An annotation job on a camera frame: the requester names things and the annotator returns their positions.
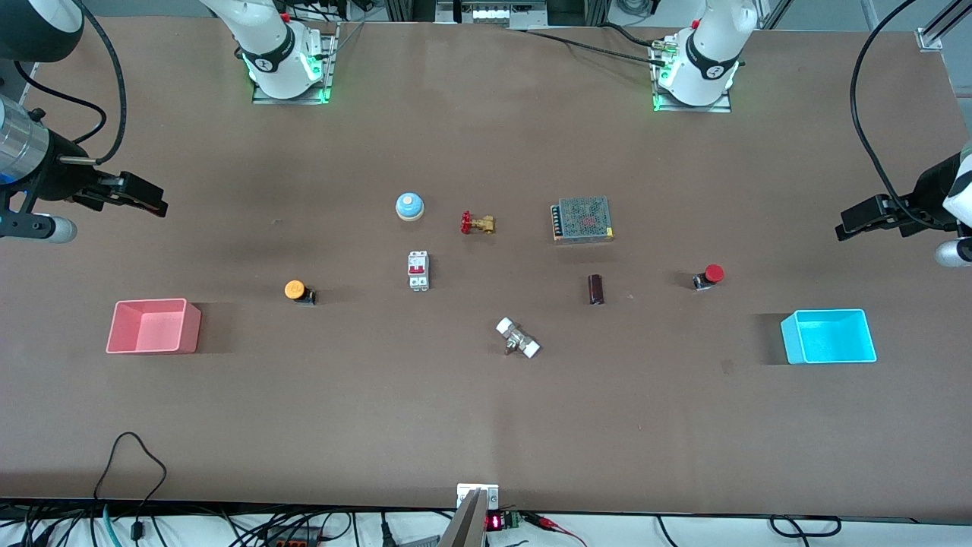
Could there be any cyan plastic box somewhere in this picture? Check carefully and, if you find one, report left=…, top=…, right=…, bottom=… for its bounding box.
left=781, top=308, right=878, bottom=365

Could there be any pink plastic box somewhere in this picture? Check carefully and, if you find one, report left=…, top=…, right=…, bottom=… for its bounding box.
left=106, top=298, right=202, bottom=355

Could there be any metal mesh power supply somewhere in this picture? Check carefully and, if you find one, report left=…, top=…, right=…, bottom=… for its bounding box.
left=551, top=196, right=614, bottom=244

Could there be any steel valve with white ends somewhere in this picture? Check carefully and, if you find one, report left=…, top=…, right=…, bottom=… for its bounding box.
left=495, top=317, right=541, bottom=359

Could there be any red clip lead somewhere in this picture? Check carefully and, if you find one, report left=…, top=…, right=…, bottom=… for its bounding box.
left=524, top=513, right=587, bottom=547

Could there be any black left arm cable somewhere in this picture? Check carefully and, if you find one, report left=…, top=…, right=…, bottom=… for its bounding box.
left=850, top=0, right=926, bottom=227

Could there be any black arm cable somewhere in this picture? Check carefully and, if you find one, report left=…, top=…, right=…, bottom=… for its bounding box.
left=850, top=0, right=926, bottom=227
left=14, top=0, right=128, bottom=166

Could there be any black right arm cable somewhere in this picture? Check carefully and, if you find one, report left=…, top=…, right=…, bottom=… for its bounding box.
left=14, top=0, right=128, bottom=166

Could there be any aluminium frame profile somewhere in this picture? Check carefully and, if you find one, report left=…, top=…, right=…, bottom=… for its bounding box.
left=915, top=0, right=961, bottom=52

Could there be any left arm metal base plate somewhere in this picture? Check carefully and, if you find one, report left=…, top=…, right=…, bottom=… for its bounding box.
left=651, top=38, right=734, bottom=114

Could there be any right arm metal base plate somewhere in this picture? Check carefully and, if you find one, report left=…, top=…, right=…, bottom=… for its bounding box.
left=251, top=23, right=339, bottom=106

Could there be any thin black looped cable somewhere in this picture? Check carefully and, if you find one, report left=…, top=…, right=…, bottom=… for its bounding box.
left=92, top=432, right=169, bottom=536

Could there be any short black table cable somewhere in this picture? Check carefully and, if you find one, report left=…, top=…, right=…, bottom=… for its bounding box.
left=598, top=22, right=663, bottom=48

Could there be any black coiled floor cable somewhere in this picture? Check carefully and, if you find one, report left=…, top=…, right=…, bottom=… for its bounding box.
left=769, top=514, right=843, bottom=539

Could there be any long black table cable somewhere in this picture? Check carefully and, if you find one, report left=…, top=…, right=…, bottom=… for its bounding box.
left=522, top=29, right=669, bottom=66

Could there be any silver metal bracket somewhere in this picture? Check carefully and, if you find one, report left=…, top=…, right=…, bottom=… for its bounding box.
left=456, top=483, right=500, bottom=511

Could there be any grey metal camera post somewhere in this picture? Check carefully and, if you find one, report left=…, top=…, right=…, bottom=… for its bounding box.
left=438, top=489, right=488, bottom=547

